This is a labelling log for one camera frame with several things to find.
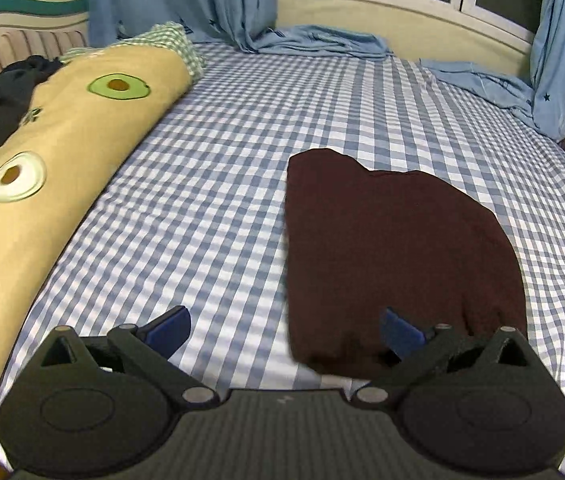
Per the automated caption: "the dark maroon graphic sweatshirt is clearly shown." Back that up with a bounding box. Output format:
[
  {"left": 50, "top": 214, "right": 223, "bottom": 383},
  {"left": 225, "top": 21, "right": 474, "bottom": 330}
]
[{"left": 284, "top": 148, "right": 527, "bottom": 379}]

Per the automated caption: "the blue white checked bedsheet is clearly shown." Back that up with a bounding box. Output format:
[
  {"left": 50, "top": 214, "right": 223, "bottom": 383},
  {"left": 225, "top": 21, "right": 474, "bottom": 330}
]
[{"left": 0, "top": 46, "right": 565, "bottom": 473}]

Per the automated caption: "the yellow avocado print pillow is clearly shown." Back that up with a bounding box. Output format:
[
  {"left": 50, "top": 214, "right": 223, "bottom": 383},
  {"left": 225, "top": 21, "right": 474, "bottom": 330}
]
[{"left": 0, "top": 22, "right": 203, "bottom": 380}]

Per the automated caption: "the right blue star curtain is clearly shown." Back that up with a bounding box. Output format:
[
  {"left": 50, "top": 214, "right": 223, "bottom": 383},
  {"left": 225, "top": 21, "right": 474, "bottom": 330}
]
[{"left": 421, "top": 0, "right": 565, "bottom": 142}]

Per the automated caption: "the blue star curtain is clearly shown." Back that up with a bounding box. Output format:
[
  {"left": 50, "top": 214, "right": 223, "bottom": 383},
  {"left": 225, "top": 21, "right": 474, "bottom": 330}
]
[
  {"left": 421, "top": 0, "right": 565, "bottom": 142},
  {"left": 88, "top": 0, "right": 391, "bottom": 61}
]

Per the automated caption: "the striped headboard cushion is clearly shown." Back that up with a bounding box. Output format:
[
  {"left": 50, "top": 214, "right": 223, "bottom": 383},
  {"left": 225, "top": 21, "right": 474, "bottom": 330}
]
[{"left": 0, "top": 28, "right": 87, "bottom": 72}]

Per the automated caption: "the left blue star curtain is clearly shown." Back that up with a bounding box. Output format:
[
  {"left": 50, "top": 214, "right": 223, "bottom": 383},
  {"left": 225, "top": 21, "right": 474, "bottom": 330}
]
[{"left": 88, "top": 0, "right": 391, "bottom": 61}]

